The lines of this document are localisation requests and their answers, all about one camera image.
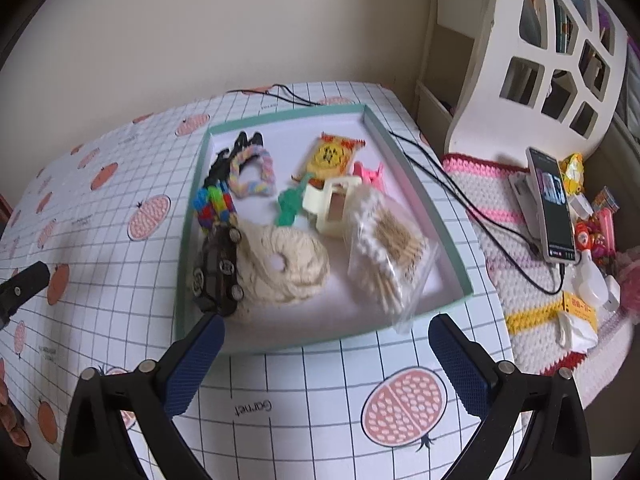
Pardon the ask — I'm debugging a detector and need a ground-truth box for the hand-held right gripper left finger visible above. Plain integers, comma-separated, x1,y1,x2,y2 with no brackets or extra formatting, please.
59,314,226,480

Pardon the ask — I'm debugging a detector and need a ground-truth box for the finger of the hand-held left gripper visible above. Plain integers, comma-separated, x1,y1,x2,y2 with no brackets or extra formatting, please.
0,261,52,331

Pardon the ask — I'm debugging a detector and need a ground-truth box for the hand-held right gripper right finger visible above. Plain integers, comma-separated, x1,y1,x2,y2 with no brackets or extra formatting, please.
429,313,594,480

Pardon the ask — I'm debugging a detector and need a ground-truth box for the black toy car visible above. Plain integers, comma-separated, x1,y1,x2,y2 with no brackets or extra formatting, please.
192,224,247,317

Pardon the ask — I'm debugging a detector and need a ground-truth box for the bag of cotton swabs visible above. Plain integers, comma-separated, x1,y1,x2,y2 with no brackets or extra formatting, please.
346,185,441,335

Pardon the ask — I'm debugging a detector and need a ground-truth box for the cream knitted hat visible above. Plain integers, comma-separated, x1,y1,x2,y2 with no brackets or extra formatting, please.
235,225,331,307

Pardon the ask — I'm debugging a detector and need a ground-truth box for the colourful building block toy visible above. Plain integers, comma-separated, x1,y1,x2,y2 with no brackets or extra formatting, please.
192,184,237,233

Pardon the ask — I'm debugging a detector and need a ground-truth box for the green plastic toy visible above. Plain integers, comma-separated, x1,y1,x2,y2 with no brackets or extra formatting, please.
277,180,315,228

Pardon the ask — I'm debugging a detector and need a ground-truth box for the black hair claw clip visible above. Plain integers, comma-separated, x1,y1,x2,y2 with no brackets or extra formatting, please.
206,131,264,186

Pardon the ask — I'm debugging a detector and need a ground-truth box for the small clear plastic piece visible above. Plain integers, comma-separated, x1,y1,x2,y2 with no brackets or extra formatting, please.
302,176,363,237

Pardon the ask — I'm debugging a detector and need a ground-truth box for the pastel braided hair tie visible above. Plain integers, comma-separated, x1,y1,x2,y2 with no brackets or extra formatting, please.
229,145,277,200

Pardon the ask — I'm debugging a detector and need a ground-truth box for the pink hair claw clip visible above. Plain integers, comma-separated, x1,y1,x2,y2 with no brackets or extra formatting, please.
352,160,386,193

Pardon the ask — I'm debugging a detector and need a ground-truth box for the yellow and red packet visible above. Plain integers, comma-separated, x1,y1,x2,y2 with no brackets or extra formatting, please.
291,132,367,186

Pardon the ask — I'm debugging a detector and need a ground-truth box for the teal shallow box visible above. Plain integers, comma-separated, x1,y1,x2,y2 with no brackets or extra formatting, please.
174,104,475,356

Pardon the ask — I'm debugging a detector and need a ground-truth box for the pomegranate print tablecloth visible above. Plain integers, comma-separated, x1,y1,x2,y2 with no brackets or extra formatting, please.
0,80,531,480

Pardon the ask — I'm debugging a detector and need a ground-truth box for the white packet with yellow label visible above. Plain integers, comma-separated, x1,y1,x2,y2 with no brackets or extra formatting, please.
555,290,600,353

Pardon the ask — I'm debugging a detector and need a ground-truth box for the small white bottle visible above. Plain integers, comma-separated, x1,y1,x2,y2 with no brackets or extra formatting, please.
575,252,621,311

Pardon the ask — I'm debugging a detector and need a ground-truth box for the white phone stand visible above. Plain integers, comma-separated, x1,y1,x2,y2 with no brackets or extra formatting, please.
509,170,546,256

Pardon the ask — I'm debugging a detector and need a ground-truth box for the pink white crocheted mat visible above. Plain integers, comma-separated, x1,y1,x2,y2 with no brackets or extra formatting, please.
442,152,636,406

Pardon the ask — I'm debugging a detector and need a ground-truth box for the black smartphone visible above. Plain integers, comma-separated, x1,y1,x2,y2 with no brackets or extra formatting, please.
526,147,581,265

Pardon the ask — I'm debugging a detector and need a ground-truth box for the pile of colourful packets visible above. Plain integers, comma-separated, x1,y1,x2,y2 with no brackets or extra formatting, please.
570,185,626,267

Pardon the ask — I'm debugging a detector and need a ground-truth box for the gold wrapped snack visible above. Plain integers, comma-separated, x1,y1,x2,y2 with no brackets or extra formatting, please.
559,152,586,196

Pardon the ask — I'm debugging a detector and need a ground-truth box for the white cutout storage shelf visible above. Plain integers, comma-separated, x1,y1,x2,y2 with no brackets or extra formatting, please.
415,0,631,153

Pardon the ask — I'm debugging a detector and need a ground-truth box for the black charging cable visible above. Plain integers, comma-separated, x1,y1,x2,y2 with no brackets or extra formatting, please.
387,132,566,295

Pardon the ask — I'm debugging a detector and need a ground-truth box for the thin black cable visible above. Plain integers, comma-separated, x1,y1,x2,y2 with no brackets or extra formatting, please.
225,85,321,108

